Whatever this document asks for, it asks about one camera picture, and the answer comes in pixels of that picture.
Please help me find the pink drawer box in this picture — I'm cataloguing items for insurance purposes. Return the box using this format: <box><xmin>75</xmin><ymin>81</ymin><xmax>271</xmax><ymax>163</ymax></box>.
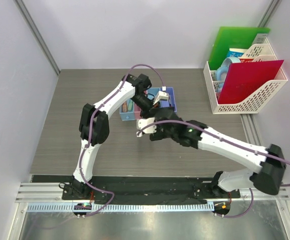
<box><xmin>134</xmin><ymin>104</ymin><xmax>141</xmax><ymax>120</ymax></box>

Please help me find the orange utility knife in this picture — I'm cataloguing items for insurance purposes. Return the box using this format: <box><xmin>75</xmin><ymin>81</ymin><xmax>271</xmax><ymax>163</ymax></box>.
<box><xmin>122</xmin><ymin>102</ymin><xmax>128</xmax><ymax>113</ymax></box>

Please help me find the purple drawer box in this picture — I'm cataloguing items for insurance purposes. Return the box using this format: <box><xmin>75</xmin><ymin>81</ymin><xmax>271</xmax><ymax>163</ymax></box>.
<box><xmin>160</xmin><ymin>87</ymin><xmax>177</xmax><ymax>113</ymax></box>

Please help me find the green correction tape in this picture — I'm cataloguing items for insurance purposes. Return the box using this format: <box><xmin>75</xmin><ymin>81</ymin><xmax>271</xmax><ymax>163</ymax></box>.
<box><xmin>127</xmin><ymin>100</ymin><xmax>134</xmax><ymax>112</ymax></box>

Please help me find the light blue drawer box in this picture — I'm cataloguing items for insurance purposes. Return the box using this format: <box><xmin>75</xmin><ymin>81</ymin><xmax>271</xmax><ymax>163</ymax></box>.
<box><xmin>119</xmin><ymin>99</ymin><xmax>135</xmax><ymax>121</ymax></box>

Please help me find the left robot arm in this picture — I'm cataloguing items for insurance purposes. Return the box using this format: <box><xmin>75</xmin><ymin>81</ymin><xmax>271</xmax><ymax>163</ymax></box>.
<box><xmin>68</xmin><ymin>74</ymin><xmax>154</xmax><ymax>200</ymax></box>

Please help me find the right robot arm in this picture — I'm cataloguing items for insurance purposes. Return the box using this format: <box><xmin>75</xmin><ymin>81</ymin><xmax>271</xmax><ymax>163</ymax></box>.
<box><xmin>146</xmin><ymin>107</ymin><xmax>286</xmax><ymax>198</ymax></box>

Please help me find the blue tape roll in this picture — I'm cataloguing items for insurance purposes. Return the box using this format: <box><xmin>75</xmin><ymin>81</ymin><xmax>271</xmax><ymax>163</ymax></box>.
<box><xmin>214</xmin><ymin>56</ymin><xmax>241</xmax><ymax>81</ymax></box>

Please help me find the white file organizer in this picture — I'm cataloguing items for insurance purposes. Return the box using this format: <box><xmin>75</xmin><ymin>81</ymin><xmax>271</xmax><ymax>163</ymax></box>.
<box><xmin>203</xmin><ymin>39</ymin><xmax>288</xmax><ymax>115</ymax></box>

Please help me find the magenta folder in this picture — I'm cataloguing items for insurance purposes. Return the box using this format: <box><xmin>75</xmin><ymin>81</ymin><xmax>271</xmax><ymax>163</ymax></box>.
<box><xmin>218</xmin><ymin>60</ymin><xmax>283</xmax><ymax>105</ymax></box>

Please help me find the red white book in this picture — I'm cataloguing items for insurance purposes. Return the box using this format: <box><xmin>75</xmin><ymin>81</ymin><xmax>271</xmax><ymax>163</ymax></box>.
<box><xmin>239</xmin><ymin>58</ymin><xmax>254</xmax><ymax>63</ymax></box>

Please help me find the blue white book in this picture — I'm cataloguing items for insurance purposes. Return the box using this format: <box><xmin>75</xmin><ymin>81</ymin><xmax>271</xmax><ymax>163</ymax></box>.
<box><xmin>226</xmin><ymin>48</ymin><xmax>247</xmax><ymax>58</ymax></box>

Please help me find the green folder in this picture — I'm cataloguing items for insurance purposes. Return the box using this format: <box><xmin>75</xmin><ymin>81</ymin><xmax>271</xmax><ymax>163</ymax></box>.
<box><xmin>208</xmin><ymin>26</ymin><xmax>270</xmax><ymax>71</ymax></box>

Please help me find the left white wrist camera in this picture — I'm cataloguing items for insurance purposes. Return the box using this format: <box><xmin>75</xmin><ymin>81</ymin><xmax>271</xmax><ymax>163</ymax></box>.
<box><xmin>153</xmin><ymin>86</ymin><xmax>169</xmax><ymax>105</ymax></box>

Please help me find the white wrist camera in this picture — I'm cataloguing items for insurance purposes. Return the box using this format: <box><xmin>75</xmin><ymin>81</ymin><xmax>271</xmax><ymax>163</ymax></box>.
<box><xmin>153</xmin><ymin>86</ymin><xmax>169</xmax><ymax>105</ymax></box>
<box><xmin>136</xmin><ymin>117</ymin><xmax>157</xmax><ymax>138</ymax></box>

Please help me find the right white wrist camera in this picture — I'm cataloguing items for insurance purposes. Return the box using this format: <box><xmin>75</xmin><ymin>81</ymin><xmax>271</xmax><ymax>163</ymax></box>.
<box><xmin>136</xmin><ymin>117</ymin><xmax>157</xmax><ymax>138</ymax></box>

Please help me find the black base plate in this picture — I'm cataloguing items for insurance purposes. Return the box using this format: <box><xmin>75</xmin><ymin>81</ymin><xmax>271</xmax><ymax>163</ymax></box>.
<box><xmin>32</xmin><ymin>175</ymin><xmax>240</xmax><ymax>201</ymax></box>

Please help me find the slotted cable duct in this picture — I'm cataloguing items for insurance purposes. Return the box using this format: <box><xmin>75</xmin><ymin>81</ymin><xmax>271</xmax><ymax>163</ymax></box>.
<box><xmin>27</xmin><ymin>202</ymin><xmax>214</xmax><ymax>213</ymax></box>

